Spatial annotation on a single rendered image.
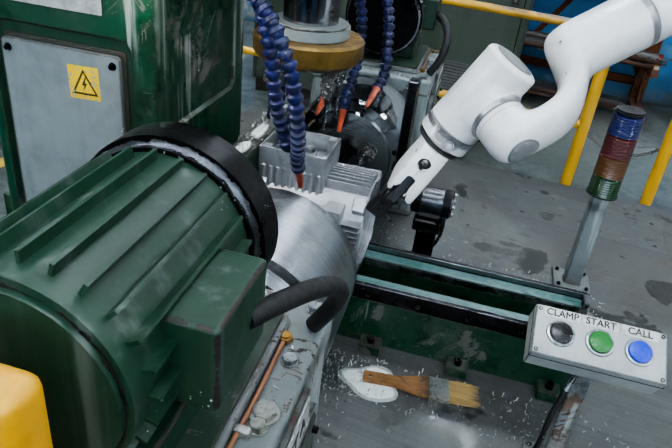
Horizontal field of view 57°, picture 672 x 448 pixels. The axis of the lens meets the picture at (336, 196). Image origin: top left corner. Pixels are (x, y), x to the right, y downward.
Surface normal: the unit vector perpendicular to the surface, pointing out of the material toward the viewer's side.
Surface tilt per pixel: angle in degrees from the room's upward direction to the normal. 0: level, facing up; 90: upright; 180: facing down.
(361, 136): 90
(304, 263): 36
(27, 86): 90
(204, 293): 0
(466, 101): 75
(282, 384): 0
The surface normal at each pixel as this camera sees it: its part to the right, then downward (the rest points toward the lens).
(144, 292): 0.80, -0.41
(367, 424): 0.11, -0.87
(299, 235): 0.54, -0.67
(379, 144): -0.26, 0.44
